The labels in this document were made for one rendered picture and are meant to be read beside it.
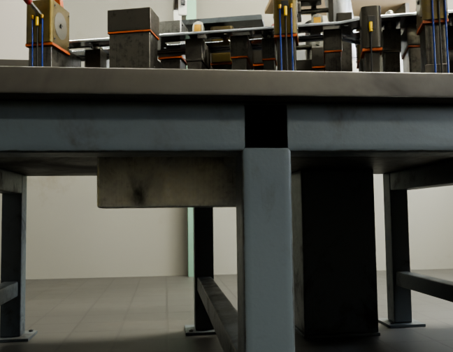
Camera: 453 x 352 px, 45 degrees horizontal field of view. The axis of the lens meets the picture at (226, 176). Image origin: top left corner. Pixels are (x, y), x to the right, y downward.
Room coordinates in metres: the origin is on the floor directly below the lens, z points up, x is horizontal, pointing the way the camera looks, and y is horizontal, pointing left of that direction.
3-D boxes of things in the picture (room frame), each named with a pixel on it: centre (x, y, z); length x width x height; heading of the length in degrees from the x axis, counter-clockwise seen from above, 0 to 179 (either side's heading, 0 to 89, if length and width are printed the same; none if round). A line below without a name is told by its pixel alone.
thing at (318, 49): (1.65, -0.29, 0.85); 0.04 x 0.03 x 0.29; 80
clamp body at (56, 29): (1.46, 0.49, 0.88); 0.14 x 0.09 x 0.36; 170
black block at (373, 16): (1.33, -0.36, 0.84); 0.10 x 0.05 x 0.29; 170
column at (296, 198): (2.34, -0.43, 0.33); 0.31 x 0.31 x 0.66; 6
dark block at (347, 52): (1.73, -0.39, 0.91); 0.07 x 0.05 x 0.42; 170
